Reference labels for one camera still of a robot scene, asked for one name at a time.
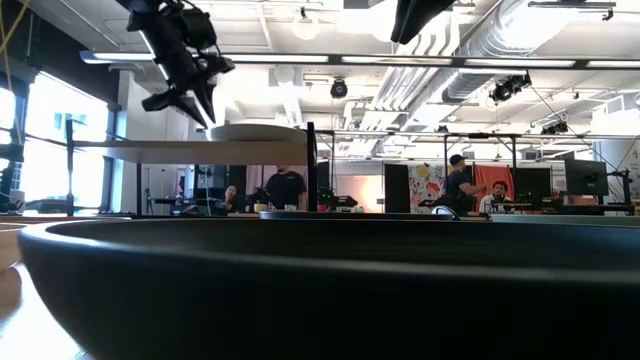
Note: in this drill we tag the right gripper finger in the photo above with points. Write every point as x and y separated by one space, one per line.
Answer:
415 15

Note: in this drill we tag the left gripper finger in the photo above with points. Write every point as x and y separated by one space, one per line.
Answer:
207 85
175 101

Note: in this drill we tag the sage green plate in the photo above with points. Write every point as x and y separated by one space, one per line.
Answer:
565 220

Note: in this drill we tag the background black robot arm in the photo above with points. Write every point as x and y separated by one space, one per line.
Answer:
335 200

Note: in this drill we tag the overhead led light bar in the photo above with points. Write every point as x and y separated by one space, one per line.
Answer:
275 58

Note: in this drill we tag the black ceiling spotlight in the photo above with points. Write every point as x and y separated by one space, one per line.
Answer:
339 90

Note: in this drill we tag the person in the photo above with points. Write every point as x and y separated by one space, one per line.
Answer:
457 187
498 190
285 190
231 197

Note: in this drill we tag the black track light cluster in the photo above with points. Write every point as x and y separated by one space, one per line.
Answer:
555 128
507 89

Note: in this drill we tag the large bright window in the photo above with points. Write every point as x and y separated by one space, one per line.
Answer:
55 165

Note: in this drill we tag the floral poster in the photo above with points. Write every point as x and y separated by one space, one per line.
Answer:
425 187

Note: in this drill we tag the black upright panel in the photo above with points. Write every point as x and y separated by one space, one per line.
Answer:
397 187

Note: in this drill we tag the orange cloth backdrop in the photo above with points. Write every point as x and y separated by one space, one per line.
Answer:
492 174

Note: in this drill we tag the black white ball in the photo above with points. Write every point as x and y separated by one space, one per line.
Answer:
445 209

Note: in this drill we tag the black computer monitor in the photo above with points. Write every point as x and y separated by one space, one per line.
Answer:
586 177
531 182

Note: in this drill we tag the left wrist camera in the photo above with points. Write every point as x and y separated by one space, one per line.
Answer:
197 27

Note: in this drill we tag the wood-top black-frame shelf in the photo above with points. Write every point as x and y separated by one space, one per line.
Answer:
200 152

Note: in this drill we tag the silver ventilation duct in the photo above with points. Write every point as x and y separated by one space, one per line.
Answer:
495 45

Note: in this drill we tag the background black metal frame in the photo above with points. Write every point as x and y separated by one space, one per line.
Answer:
480 135

